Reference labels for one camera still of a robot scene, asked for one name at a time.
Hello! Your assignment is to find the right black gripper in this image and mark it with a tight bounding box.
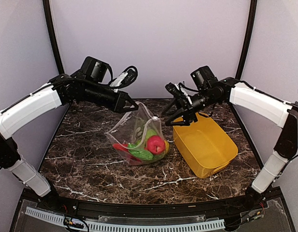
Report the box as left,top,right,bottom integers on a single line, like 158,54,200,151
162,87,219,125

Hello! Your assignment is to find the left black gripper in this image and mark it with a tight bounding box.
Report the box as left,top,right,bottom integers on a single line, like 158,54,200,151
83,80,139,113

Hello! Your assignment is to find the green apple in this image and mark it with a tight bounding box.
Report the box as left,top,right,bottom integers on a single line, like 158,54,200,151
145,129,157,141

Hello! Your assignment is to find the yellow bell pepper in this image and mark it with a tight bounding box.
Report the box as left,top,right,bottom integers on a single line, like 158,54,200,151
164,140,170,155

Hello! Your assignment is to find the clear zip top bag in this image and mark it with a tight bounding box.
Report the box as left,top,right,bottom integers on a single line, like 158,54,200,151
105,101,166,165

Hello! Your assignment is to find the red pomegranate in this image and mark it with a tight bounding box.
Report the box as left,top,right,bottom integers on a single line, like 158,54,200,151
146,135,166,155

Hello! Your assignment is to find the red tomato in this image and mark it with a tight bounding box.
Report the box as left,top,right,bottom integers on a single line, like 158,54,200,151
112,143,129,153

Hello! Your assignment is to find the green bitter gourd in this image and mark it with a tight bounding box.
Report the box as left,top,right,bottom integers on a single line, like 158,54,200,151
129,149,153,161

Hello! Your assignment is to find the yellow plastic basket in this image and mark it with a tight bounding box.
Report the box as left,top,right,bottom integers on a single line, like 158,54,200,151
173,114,238,178

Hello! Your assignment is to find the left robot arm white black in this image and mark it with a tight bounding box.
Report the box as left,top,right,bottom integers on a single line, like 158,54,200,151
0,70,138,211

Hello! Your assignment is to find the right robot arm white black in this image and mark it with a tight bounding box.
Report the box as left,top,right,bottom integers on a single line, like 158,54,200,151
165,77,298,210

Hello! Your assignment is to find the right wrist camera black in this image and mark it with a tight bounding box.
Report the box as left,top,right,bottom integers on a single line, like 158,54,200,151
164,65,219,102

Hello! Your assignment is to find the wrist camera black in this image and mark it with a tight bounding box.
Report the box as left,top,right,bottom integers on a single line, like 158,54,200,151
164,65,219,102
80,56,139,90

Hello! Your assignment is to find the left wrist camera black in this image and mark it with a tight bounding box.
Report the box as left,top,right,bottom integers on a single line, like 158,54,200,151
80,56,139,90

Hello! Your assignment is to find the black front rail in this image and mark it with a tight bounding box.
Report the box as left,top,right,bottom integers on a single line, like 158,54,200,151
37,196,261,218

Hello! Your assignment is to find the left black frame post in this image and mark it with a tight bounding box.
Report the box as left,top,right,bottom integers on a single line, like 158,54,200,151
42,0,64,74

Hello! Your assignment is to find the black frame post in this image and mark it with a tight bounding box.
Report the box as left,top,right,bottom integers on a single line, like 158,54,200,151
42,0,64,74
235,0,258,80

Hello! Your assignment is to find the right black frame post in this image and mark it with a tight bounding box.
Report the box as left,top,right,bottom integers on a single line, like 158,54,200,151
235,0,258,80

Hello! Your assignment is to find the grey slotted cable duct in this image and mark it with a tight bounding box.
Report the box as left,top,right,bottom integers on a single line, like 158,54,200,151
25,207,225,232

